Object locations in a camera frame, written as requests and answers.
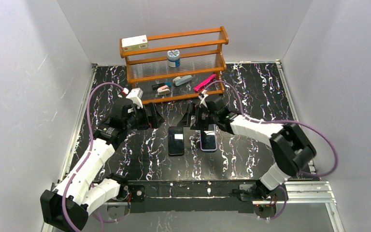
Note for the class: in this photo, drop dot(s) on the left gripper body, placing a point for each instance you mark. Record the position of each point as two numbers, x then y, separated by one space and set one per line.
145 116

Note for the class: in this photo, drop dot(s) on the black teal marker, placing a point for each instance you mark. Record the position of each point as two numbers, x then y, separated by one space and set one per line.
158 85

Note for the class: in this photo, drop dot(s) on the grey blue stapler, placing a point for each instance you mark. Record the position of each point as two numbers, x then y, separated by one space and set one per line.
180 80

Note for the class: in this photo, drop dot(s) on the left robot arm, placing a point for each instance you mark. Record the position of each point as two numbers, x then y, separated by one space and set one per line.
83 179

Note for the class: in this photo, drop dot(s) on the pink comb tool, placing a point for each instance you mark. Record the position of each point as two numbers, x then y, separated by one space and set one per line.
204 83

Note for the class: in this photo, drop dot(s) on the blue white jar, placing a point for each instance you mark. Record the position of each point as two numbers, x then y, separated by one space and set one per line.
173 58

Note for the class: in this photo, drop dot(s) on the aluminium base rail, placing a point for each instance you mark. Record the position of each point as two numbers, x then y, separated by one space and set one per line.
155 196

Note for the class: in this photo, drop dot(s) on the dark phone with pink edge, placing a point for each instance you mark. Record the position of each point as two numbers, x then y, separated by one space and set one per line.
176 140

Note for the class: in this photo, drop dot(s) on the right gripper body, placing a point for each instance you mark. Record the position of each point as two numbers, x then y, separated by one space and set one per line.
197 117

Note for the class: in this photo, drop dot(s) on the lavender phone case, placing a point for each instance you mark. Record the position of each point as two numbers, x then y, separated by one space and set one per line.
208 150

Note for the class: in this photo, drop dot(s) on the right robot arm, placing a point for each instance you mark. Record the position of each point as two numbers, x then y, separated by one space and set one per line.
291 148

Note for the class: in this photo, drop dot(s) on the black phone case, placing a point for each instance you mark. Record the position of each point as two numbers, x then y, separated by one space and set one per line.
176 153

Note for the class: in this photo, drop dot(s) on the white box on shelf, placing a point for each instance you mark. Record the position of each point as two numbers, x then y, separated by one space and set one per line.
134 43

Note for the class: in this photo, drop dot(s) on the orange wooden shelf rack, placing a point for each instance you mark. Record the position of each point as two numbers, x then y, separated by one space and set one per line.
201 54

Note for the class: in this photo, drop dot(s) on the pink white stapler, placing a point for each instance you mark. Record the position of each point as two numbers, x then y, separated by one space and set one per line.
163 90

